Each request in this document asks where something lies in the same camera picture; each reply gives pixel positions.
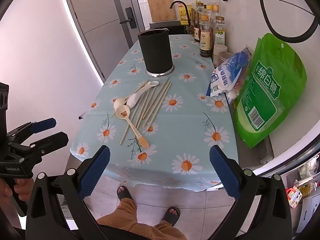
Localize white spice jar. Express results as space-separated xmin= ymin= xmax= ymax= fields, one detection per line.
xmin=212 ymin=44 xmax=228 ymax=63

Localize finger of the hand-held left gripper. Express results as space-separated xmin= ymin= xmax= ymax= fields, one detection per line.
xmin=7 ymin=118 xmax=57 ymax=141
xmin=10 ymin=131 xmax=69 ymax=166

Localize kitchen sink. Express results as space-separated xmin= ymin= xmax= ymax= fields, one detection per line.
xmin=149 ymin=21 xmax=190 ymax=35

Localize person's left hand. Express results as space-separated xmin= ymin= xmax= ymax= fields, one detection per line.
xmin=0 ymin=176 xmax=32 ymax=203

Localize yellow oil jug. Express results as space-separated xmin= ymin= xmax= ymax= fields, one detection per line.
xmin=179 ymin=4 xmax=192 ymax=25

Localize pile of beige chopsticks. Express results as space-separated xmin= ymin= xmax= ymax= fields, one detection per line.
xmin=110 ymin=77 xmax=173 ymax=146

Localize feet in black sandals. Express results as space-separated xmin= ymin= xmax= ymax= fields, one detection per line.
xmin=96 ymin=197 xmax=187 ymax=240

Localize gold foil cap bottle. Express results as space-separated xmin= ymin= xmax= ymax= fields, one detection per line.
xmin=210 ymin=4 xmax=220 ymax=28

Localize black utensil holder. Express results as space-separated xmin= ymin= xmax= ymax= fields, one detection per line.
xmin=137 ymin=28 xmax=175 ymax=77

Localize white and blue salt bag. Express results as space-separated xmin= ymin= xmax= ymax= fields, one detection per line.
xmin=205 ymin=50 xmax=252 ymax=97

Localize blue daisy print tablecloth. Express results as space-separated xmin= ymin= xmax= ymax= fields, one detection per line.
xmin=70 ymin=34 xmax=239 ymax=189

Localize printed spoon with orange handle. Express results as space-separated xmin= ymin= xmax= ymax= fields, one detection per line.
xmin=116 ymin=105 xmax=150 ymax=149

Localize wooden cutting board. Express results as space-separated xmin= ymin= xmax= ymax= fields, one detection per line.
xmin=146 ymin=0 xmax=177 ymax=22

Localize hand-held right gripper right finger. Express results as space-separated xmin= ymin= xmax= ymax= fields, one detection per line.
xmin=209 ymin=144 xmax=293 ymax=240

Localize black slipper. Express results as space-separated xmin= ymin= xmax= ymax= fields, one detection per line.
xmin=117 ymin=185 xmax=134 ymax=202
xmin=160 ymin=206 xmax=181 ymax=227

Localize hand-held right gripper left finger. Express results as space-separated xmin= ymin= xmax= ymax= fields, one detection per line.
xmin=25 ymin=145 xmax=112 ymax=240

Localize clear plastic packet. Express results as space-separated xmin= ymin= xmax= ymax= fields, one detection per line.
xmin=226 ymin=75 xmax=247 ymax=105

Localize dark bottle with red label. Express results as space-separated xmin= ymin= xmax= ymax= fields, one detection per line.
xmin=190 ymin=7 xmax=202 ymax=42

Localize colourful snack packet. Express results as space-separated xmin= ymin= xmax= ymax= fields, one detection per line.
xmin=285 ymin=186 xmax=303 ymax=208

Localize orange cap sauce bottle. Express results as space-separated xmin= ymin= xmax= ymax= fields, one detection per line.
xmin=199 ymin=15 xmax=213 ymax=58

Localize white ceramic spoon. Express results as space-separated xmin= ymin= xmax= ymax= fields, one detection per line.
xmin=126 ymin=86 xmax=152 ymax=109

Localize yellow liquid bottle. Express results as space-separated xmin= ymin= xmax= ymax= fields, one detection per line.
xmin=297 ymin=181 xmax=317 ymax=193

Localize grey door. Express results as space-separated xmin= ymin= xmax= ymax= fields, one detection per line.
xmin=61 ymin=0 xmax=140 ymax=80

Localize white plastic bag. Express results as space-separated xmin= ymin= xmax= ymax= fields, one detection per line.
xmin=299 ymin=155 xmax=320 ymax=180

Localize black door lock handle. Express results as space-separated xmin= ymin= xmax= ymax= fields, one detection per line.
xmin=119 ymin=7 xmax=137 ymax=29

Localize brown spice jar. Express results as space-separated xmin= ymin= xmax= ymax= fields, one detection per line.
xmin=217 ymin=51 xmax=233 ymax=67

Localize green label clear bottle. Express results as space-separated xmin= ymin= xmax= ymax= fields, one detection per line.
xmin=212 ymin=17 xmax=228 ymax=55

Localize black faucet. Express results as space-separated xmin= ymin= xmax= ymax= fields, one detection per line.
xmin=170 ymin=1 xmax=188 ymax=25

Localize black cable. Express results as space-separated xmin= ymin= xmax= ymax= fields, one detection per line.
xmin=259 ymin=0 xmax=317 ymax=43

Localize green sugar bag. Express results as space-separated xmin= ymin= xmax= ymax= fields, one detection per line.
xmin=234 ymin=33 xmax=307 ymax=148

